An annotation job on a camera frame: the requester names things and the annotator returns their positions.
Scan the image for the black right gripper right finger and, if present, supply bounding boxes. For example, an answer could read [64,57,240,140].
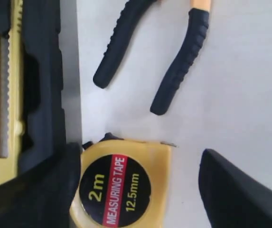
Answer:
[198,149,272,228]

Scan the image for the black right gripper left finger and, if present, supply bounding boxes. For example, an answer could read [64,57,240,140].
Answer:
[0,143,81,228]

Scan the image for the yellow utility knife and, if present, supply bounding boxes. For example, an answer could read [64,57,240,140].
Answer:
[0,0,25,185]

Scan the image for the yellow measuring tape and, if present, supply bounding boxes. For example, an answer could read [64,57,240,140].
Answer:
[70,133,175,228]

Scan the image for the black plastic tool case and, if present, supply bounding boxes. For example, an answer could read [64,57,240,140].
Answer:
[0,0,66,181]

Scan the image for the orange black handled pliers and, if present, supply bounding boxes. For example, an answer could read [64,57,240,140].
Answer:
[93,0,212,116]

